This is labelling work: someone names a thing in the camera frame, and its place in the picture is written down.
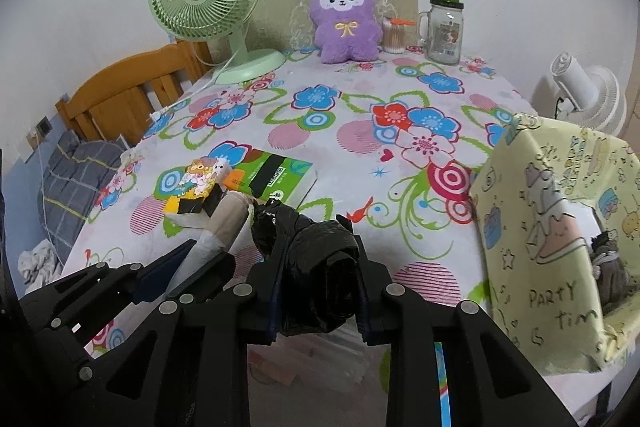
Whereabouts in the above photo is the pink pack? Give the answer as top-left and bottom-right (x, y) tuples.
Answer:
(248, 319), (388, 393)

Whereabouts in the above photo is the grey drawstring pouch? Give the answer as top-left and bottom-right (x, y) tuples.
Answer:
(590, 231), (628, 314)

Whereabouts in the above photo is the black plastic bag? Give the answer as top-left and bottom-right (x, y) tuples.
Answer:
(247, 199), (359, 340)

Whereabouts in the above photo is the cartoon print tissue pack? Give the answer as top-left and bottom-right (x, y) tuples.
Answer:
(164, 157), (231, 229)

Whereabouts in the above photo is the yellow cartoon storage box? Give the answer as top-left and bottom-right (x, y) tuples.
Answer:
(470, 114), (639, 375)

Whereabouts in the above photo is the green orange tissue pack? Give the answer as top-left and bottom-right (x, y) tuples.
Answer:
(224, 148), (317, 208)

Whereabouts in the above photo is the white towel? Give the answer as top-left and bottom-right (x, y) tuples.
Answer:
(166, 191), (254, 295)

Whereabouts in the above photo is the crumpled white cloth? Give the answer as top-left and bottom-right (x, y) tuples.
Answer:
(17, 239), (63, 294)

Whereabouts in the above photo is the grey plaid pillow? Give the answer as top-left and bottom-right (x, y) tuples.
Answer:
(38, 130), (125, 263)

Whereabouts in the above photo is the white standing fan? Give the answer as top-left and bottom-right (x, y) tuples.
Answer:
(530, 52), (627, 136)

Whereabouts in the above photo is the glass jar with green lid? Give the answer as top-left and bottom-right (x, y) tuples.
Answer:
(416, 0), (464, 65)

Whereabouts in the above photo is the toothpick jar with orange lid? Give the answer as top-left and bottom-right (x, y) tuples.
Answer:
(382, 17), (416, 54)

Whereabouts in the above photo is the purple plush toy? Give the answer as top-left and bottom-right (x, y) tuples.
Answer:
(309, 0), (383, 64)

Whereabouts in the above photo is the wall power socket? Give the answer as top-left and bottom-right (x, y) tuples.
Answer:
(36, 117), (52, 136)

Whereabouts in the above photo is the white fan power cable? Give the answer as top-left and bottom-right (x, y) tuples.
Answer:
(146, 51), (237, 122)

